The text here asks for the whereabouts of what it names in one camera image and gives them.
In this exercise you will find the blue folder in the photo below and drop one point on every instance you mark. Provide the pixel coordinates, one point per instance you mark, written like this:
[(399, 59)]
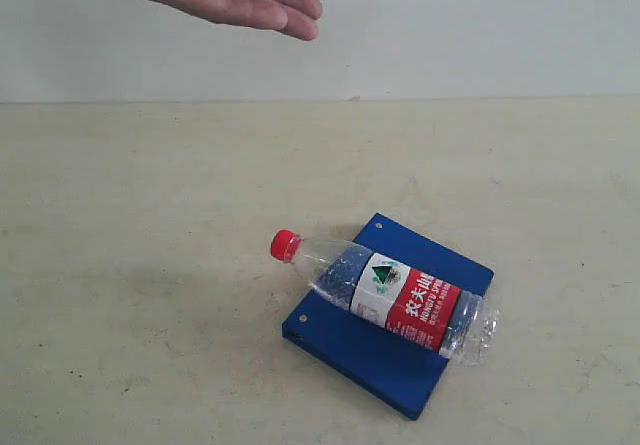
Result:
[(399, 372)]

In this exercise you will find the clear plastic water bottle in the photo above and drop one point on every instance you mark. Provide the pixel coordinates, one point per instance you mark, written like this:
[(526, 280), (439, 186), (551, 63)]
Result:
[(413, 304)]

